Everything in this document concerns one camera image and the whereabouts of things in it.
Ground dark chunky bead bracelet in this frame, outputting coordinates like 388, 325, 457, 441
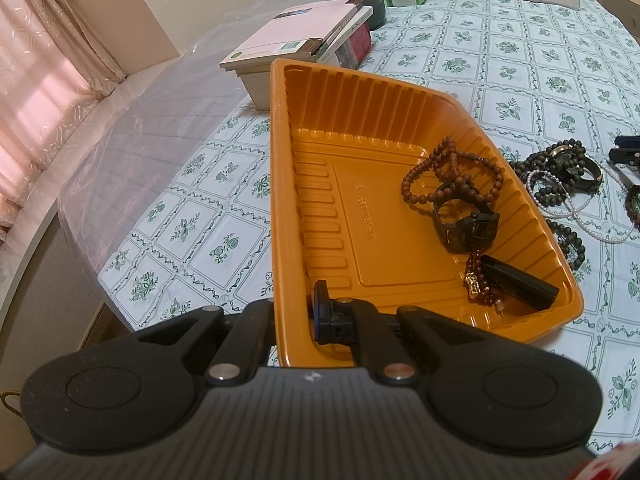
541, 138, 604, 195

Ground white pearl necklace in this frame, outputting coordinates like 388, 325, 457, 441
525, 162, 640, 245

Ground dark red bead bracelet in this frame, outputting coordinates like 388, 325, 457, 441
462, 248, 507, 311

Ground orange plastic tray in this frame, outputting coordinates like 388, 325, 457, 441
270, 60, 584, 367

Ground black wrist watch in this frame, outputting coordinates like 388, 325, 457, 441
433, 183, 500, 254

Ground black cylinder tube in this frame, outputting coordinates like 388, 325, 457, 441
480, 255, 560, 311

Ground brown wooden bead necklace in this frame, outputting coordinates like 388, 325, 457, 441
400, 135, 507, 207

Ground green floral bed sheet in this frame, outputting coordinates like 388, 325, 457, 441
99, 0, 639, 453

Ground stack of books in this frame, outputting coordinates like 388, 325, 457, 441
219, 0, 373, 110

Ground pink curtain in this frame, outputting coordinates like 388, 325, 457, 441
1, 0, 126, 233

